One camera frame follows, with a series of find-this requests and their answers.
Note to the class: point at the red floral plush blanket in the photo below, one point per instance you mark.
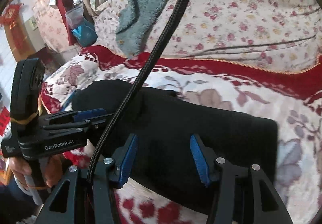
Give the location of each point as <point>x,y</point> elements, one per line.
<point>292,99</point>

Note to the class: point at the clear plastic bag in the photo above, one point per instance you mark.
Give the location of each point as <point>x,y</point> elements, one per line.
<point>75,17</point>

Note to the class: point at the blue plastic bag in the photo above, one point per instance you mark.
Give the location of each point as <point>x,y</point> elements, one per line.
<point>85,33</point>

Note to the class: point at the red chinese knot ornament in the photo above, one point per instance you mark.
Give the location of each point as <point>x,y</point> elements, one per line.
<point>11,13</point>

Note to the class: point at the black pants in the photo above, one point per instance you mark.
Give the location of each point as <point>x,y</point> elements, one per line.
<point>164,163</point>

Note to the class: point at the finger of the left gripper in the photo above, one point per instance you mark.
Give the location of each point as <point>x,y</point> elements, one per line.
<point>87,128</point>
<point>76,116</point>

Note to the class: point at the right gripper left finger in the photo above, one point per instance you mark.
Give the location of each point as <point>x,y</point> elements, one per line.
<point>75,201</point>

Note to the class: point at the cream floral quilt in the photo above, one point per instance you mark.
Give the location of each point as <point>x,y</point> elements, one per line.
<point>280,35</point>

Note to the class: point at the left hand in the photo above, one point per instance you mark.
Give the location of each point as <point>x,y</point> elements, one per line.
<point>53,170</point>

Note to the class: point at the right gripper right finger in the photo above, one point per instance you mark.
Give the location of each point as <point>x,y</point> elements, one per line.
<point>246,195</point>

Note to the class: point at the grey-green fleece blanket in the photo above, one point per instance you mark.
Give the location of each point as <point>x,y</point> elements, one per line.
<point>135,20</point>

